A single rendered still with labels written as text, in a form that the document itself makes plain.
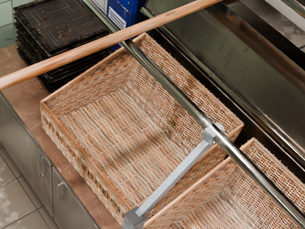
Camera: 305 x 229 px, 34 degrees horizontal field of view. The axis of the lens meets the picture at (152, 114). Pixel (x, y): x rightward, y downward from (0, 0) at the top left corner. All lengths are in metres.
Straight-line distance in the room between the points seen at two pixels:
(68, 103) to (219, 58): 0.61
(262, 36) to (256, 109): 0.25
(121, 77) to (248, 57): 0.61
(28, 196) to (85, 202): 0.73
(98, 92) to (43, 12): 0.38
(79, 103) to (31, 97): 0.21
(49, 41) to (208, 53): 0.60
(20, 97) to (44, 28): 0.30
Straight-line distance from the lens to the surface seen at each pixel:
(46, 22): 2.03
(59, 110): 1.95
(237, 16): 1.61
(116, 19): 2.14
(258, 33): 1.57
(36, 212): 2.44
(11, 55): 2.26
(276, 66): 1.56
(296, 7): 1.25
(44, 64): 1.32
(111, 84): 2.04
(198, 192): 1.70
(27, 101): 2.07
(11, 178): 2.55
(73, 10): 2.09
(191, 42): 1.80
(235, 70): 1.69
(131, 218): 1.34
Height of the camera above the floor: 2.12
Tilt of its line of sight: 49 degrees down
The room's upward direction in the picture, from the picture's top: 11 degrees clockwise
